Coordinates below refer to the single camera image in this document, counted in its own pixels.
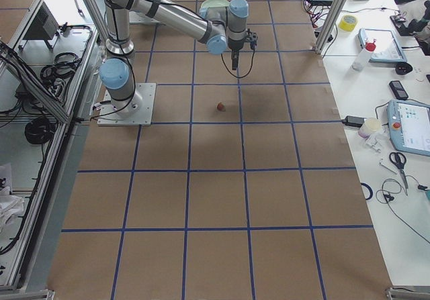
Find grey control box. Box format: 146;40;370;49
23;2;59;50

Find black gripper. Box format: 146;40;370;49
228;28;258;70

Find black scissors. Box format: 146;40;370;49
388;152;409;195

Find black power adapter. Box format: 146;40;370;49
341;115;366;128

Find light green plate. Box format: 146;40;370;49
200;0;230;9

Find aluminium frame post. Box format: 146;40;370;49
314;0;346;54

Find blue teach pendant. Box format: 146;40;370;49
357;28;407;63
386;99;429;156

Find coiled black cable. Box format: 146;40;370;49
24;117;56;146

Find black phone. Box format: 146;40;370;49
389;81;409;101

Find yellow tape roll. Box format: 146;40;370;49
338;15;358;32

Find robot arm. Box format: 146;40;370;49
104;0;134;56
98;0;258;126

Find white paper cup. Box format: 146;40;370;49
358;117;382;139

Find blue teach pendant far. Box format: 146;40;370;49
357;28;407;63

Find white bottle red cap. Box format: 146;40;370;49
351;39;376;72

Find blue teach pendant near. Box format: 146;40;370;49
386;99;429;156

